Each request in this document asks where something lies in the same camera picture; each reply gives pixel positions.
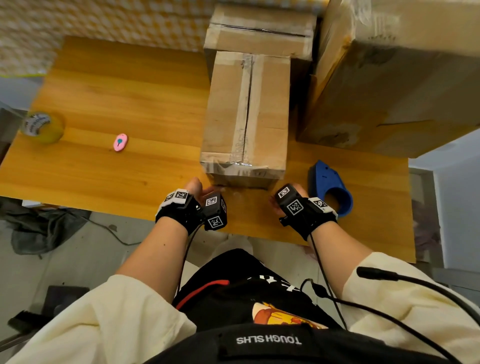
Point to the person's right hand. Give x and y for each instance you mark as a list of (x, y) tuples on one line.
[(301, 189)]

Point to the dark grey cloth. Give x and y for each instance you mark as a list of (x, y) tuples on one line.
[(37, 228)]

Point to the yellow white checked cloth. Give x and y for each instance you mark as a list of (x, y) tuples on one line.
[(93, 22)]

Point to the cream long-sleeved top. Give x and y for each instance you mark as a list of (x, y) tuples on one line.
[(112, 318)]

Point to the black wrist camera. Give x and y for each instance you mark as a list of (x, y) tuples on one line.
[(215, 213), (288, 204)]

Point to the small plain cardboard box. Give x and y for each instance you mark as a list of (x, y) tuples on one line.
[(258, 41)]

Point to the cardboard box with white label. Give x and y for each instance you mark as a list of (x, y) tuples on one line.
[(393, 82)]

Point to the person's left forearm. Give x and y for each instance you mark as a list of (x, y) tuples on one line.
[(153, 258)]

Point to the white box with yellow tape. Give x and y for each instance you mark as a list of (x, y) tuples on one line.
[(37, 204)]

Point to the cardboard box with black print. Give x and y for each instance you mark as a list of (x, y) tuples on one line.
[(225, 112)]

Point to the person's right forearm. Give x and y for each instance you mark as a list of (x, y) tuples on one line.
[(337, 255)]

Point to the yellowish tape roll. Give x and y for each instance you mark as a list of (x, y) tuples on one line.
[(52, 133)]

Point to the brown plush fabric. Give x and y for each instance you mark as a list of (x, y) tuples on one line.
[(425, 225)]

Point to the black flat case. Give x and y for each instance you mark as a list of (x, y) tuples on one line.
[(63, 300)]

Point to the person's left hand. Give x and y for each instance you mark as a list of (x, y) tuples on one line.
[(195, 185)]

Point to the pink box cutter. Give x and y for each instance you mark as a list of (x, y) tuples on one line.
[(120, 142)]

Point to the blue tape dispenser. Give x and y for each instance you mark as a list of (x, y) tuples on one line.
[(322, 180)]

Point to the black printed garment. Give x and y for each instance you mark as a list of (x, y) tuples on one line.
[(225, 270)]

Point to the black wristband with markers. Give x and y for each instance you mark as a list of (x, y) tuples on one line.
[(318, 217), (182, 213)]

